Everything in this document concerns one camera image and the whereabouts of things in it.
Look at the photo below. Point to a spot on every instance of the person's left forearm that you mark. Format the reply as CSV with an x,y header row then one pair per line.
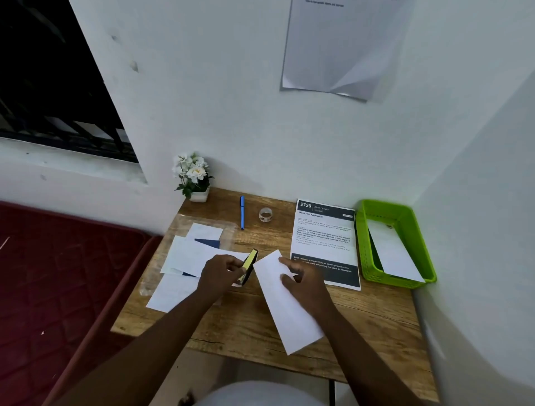
x,y
142,355

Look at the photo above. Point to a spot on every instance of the small clear tape roll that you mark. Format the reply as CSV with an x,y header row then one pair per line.
x,y
261,215

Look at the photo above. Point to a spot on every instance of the blue pen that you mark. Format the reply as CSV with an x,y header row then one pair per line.
x,y
242,213

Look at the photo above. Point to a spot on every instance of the dark window with grille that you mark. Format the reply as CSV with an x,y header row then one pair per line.
x,y
46,75

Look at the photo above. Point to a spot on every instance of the green plastic tray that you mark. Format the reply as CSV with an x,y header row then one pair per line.
x,y
365,251

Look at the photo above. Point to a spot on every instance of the person's left foot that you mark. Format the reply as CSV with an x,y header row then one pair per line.
x,y
187,399

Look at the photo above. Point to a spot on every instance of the person's right forearm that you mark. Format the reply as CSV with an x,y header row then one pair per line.
x,y
368,364

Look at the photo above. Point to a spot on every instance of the potted white flower plant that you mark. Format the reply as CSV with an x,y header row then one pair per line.
x,y
192,171

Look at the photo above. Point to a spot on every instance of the person's right hand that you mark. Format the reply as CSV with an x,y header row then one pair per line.
x,y
311,293

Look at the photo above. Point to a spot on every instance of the small white stick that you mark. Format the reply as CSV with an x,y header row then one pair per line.
x,y
4,243

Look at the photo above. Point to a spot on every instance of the stack of white envelopes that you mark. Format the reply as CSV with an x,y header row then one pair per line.
x,y
171,293

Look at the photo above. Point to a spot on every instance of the person's left hand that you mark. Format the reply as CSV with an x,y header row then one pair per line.
x,y
217,276

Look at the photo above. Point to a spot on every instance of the blue and white label card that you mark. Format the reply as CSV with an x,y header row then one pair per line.
x,y
207,243

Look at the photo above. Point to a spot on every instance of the single white envelope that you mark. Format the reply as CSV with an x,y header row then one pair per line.
x,y
393,255
188,255

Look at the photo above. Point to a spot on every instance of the black table leg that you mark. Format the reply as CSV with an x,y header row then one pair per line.
x,y
332,393

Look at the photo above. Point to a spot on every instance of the white paper sheet on wall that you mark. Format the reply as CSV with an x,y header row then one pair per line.
x,y
334,46

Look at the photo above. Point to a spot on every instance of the printed paper sheet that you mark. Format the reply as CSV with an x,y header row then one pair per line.
x,y
322,242
288,318

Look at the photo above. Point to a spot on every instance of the person's grey shirt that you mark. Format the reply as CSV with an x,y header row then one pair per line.
x,y
259,395

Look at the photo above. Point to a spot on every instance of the dark red mattress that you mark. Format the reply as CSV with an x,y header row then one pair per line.
x,y
58,293

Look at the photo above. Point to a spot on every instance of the clear plastic bag with card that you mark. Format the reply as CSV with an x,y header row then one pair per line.
x,y
227,234

